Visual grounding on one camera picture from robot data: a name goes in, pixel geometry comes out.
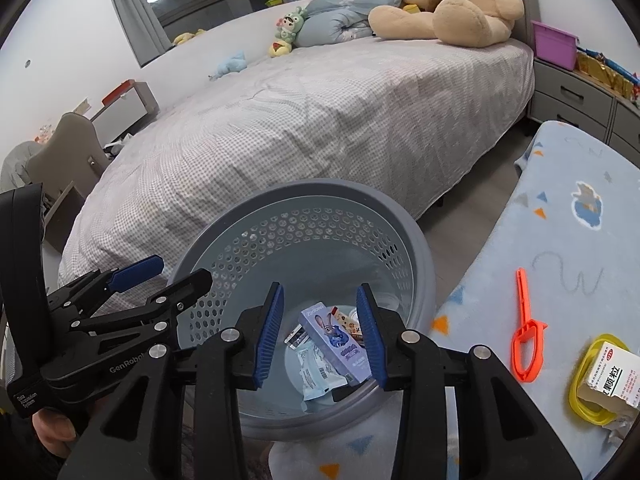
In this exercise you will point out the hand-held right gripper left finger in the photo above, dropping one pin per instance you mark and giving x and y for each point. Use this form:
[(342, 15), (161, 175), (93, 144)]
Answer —
[(267, 340)]

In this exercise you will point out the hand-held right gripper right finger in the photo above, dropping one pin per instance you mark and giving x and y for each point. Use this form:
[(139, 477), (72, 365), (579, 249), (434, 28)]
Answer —
[(372, 340)]

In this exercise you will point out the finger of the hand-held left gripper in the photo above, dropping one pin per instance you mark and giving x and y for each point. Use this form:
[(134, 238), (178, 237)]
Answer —
[(185, 292), (137, 272)]

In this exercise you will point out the patterned playing card box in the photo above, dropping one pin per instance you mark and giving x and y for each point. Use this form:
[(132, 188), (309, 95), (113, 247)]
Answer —
[(296, 336)]

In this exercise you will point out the cream red snack wrapper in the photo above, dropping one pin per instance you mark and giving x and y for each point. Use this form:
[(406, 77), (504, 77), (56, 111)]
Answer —
[(347, 322)]

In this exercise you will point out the purple rabbit print box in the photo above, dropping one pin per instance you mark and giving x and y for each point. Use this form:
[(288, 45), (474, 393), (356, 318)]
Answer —
[(332, 345)]

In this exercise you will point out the white blue wipes packet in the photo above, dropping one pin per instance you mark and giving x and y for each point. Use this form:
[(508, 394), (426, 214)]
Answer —
[(317, 375)]

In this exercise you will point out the grey perforated plastic basket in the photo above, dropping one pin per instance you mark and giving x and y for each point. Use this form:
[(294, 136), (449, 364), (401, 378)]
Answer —
[(310, 240)]

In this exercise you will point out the person's left hand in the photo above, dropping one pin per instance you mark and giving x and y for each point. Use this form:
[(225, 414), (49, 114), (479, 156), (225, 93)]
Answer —
[(52, 430)]

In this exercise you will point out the grey desk chair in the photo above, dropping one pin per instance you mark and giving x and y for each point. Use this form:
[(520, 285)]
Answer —
[(65, 150)]

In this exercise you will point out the orange plastic clip tool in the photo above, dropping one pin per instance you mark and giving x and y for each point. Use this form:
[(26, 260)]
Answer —
[(527, 345)]

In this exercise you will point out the grey desk with red item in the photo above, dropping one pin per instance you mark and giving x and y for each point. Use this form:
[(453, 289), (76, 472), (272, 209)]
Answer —
[(127, 107)]

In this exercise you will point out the bed with grey checked sheet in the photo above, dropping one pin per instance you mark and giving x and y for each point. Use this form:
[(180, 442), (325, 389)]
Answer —
[(300, 125)]

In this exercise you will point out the light blue printed blanket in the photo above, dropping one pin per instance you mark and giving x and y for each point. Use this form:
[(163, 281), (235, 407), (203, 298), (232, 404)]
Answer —
[(565, 260)]

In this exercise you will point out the light blue plush toy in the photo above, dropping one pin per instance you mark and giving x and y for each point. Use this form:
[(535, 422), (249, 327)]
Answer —
[(231, 65)]

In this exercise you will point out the yellow plush toy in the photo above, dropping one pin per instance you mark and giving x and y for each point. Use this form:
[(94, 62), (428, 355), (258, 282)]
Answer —
[(187, 37)]

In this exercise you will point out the torn cardboard box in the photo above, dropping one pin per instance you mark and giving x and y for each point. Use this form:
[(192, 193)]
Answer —
[(612, 375)]

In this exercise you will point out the crumpled white paper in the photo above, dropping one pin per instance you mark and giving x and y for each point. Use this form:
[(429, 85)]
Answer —
[(617, 432)]

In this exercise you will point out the grey curtain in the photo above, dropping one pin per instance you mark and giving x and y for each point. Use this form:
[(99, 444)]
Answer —
[(135, 10)]

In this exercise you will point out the small green plush doll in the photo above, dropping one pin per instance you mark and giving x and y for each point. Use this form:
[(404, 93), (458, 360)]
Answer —
[(289, 30)]

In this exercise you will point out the folded light blue quilt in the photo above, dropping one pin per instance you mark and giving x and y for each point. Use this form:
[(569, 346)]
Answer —
[(330, 25)]

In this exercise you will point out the grey nightstand with drawers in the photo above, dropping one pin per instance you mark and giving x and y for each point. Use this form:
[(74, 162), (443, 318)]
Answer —
[(575, 100)]

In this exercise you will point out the large tan teddy bear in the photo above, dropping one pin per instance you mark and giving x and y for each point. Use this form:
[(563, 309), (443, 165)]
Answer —
[(465, 15)]

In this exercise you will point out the purple plastic storage box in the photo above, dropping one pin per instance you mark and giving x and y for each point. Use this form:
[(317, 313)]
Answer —
[(552, 45)]

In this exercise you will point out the gold foil packets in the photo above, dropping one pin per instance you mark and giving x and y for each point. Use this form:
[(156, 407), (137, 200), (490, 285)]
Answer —
[(605, 72)]

